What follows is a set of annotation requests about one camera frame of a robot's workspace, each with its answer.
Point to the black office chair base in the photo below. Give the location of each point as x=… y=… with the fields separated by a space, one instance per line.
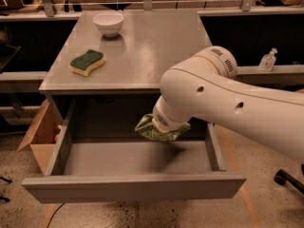
x=282 y=177

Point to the open grey top drawer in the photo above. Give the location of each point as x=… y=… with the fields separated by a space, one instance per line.
x=99 y=157

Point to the clear hand sanitizer bottle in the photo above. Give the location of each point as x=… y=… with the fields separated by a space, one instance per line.
x=268 y=60

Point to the grey drawer cabinet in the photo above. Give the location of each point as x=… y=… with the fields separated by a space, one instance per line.
x=150 y=43

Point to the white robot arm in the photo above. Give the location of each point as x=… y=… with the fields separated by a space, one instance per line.
x=204 y=87

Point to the brown cardboard box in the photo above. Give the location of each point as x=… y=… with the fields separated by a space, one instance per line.
x=42 y=135

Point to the white ceramic bowl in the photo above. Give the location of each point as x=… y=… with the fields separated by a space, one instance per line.
x=109 y=23

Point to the green and yellow sponge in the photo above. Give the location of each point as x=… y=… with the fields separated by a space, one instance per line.
x=87 y=62

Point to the green jalapeno chip bag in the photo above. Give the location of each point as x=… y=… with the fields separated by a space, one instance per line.
x=146 y=127

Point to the grey metal shelf rail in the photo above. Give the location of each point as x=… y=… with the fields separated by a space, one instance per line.
x=21 y=82

